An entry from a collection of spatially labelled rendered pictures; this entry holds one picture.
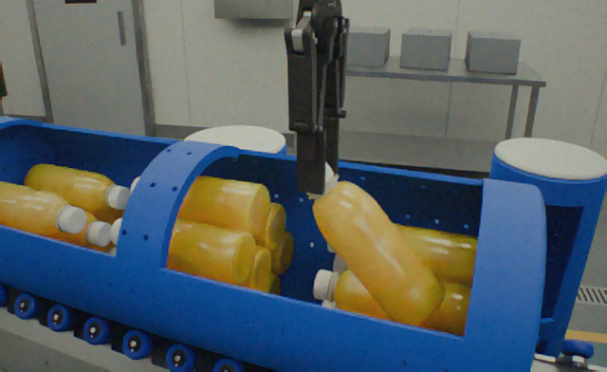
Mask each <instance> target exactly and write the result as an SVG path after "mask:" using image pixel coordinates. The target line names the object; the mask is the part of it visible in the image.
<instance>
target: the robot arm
mask: <svg viewBox="0 0 607 372"><path fill-rule="evenodd" d="M350 26H351V23H350V18H345V16H342V8H341V0H299V6H298V12H297V18H296V27H295V28H290V27H286V28H285V31H284V39H285V49H286V61H287V98H288V130H289V131H295V132H297V191H298V192H304V193H310V194H316V195H323V194H324V192H325V165H326V163H327V165H328V166H329V167H330V168H331V171H332V172H333V176H334V175H338V174H339V143H340V119H345V118H346V111H344V110H340V109H341V108H343V107H344V105H345V81H346V62H347V44H348V35H349V28H350Z"/></svg>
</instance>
